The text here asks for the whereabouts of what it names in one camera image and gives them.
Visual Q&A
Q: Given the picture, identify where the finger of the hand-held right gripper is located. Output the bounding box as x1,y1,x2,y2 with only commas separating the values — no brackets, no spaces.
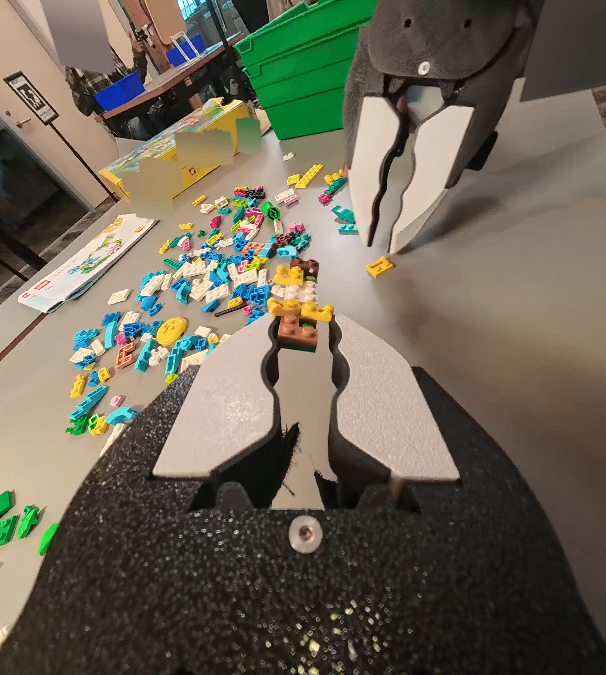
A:
349,95,410,249
388,103,477,255

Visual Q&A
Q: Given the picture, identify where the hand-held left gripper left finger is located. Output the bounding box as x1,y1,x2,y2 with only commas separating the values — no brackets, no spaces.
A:
151,315,288,483

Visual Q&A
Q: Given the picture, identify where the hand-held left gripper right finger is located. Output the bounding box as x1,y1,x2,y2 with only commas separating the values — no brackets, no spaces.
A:
328,314,462,483

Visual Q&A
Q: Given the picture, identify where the assembled toy brick model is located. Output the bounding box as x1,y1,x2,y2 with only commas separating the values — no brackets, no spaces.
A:
267,257,335,353

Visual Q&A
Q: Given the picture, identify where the grey desk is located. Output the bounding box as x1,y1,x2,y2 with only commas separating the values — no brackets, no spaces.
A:
0,79,606,675

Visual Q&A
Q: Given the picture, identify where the green plastic bin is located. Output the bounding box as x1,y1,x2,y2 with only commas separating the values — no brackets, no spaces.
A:
233,0,378,69
260,95,348,141
250,74,356,109
242,50,364,91

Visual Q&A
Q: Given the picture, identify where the yellow round toy disc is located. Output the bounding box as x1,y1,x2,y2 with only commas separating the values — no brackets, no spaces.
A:
156,316,189,348

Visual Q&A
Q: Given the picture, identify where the pile of colourful toy bricks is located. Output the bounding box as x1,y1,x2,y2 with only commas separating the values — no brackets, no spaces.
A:
65,163,351,438

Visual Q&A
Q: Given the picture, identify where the yellow toy set box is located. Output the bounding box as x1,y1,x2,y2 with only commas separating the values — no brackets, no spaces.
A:
98,99,260,206

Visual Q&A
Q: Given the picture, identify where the instruction booklet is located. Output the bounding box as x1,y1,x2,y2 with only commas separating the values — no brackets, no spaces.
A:
18,213,157,314

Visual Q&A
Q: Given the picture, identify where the wooden table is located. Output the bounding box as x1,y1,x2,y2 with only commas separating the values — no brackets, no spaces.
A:
94,32,245,127

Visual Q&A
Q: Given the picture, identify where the blue plastic bin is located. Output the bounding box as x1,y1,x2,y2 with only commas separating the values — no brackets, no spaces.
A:
94,71,146,111
166,34,206,68

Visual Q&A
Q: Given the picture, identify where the small green toy brick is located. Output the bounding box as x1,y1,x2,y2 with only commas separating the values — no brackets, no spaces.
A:
37,521,60,558

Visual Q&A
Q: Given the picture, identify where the green leaf toy piece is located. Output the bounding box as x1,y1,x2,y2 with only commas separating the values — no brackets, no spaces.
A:
17,505,41,540

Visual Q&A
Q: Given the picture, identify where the black and white sign stand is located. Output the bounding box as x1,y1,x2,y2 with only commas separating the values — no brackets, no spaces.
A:
3,70,118,202

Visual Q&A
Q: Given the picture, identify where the wooden frame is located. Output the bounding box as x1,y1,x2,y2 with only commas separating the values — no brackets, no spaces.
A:
122,0,178,60

